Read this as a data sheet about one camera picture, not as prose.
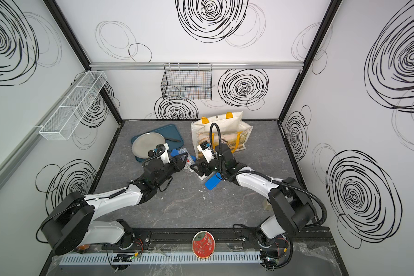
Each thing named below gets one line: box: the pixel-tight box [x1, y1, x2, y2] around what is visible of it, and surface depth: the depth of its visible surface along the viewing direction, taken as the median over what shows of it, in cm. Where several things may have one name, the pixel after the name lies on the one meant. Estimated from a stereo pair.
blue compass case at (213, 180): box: [204, 171, 223, 191], surface depth 91 cm
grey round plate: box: [132, 132, 166, 159], surface depth 109 cm
